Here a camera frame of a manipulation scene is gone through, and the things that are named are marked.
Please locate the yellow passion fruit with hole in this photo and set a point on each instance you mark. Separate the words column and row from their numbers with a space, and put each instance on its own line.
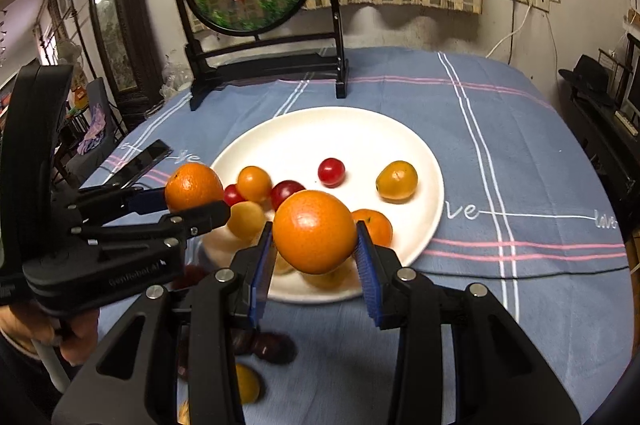
column 245, row 219

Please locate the black chair with cloth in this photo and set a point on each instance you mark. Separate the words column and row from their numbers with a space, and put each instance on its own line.
column 95, row 125

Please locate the small bumpy tangerine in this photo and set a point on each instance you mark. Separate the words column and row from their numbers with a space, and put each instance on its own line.
column 194, row 187

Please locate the blue striped tablecloth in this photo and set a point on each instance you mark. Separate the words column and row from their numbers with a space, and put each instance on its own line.
column 500, row 205

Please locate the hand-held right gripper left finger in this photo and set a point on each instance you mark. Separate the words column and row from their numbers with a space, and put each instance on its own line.
column 260, row 275

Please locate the red cherry tomato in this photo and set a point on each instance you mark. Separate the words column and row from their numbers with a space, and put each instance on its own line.
column 331, row 171

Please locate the white oval plate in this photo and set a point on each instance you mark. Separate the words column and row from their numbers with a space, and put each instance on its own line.
column 350, row 140

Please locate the large orange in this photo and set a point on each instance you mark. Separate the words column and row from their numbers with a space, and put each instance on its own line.
column 315, row 231

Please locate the small yellow fruit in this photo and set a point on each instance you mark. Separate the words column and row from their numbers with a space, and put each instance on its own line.
column 184, row 412

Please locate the dark wooden framed painting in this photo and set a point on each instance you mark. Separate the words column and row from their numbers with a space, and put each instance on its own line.
column 112, row 35

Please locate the black hat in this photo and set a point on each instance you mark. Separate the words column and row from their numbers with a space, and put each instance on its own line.
column 590, row 72

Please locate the small yellow-green fruit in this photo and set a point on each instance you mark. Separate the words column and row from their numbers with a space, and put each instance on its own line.
column 248, row 382

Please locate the person's left hand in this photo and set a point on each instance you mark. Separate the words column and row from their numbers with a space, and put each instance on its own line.
column 82, row 335

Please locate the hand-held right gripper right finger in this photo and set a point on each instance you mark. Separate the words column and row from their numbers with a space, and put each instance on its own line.
column 370, row 275

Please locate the yellow-orange kumquat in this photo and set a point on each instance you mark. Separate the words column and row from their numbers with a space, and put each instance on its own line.
column 396, row 180

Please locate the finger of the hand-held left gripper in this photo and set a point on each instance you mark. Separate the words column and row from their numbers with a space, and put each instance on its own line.
column 205, row 217
column 147, row 201

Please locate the dark purple passion fruit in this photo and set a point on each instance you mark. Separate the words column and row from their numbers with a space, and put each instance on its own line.
column 243, row 341

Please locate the black smartphone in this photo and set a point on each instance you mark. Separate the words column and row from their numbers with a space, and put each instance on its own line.
column 142, row 160

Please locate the small dark purple fruit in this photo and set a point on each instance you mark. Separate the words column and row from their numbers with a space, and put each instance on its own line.
column 274, row 348

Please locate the person's left forearm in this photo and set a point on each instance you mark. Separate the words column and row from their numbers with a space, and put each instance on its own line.
column 15, row 370

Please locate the small smooth orange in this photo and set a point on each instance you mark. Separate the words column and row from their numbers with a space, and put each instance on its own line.
column 254, row 183

